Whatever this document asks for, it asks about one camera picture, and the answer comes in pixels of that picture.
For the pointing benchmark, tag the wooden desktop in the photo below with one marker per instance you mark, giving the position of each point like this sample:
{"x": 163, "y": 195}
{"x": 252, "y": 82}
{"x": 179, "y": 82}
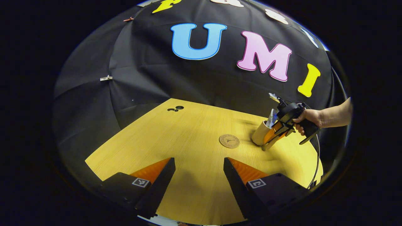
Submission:
{"x": 188, "y": 131}

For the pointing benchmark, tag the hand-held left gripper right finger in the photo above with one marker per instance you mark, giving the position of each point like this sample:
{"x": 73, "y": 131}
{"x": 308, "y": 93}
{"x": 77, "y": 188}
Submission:
{"x": 237, "y": 188}

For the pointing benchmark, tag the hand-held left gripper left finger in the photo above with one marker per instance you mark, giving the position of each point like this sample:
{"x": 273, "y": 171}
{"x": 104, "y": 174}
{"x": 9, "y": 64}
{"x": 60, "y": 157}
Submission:
{"x": 158, "y": 188}

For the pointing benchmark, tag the small silver clip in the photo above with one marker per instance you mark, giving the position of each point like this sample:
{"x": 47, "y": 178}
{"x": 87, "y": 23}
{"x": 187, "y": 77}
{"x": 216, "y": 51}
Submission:
{"x": 106, "y": 78}

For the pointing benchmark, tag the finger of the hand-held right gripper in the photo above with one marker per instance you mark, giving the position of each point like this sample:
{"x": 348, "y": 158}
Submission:
{"x": 271, "y": 133}
{"x": 285, "y": 133}

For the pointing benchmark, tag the white toothpaste tube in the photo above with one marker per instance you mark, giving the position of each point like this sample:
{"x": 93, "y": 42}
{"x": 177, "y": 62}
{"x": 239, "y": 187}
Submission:
{"x": 272, "y": 117}

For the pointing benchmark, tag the small reddish clip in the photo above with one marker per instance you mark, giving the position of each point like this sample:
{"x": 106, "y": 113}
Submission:
{"x": 128, "y": 19}

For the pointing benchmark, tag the beige cup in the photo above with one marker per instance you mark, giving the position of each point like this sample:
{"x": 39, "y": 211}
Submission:
{"x": 260, "y": 135}

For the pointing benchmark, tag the round cork coaster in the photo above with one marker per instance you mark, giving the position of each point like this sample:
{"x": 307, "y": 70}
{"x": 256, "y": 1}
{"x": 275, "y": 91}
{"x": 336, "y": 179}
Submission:
{"x": 229, "y": 141}

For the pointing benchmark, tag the black backdrop cloth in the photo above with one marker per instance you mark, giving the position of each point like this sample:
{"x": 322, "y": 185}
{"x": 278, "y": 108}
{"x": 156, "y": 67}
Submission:
{"x": 150, "y": 81}

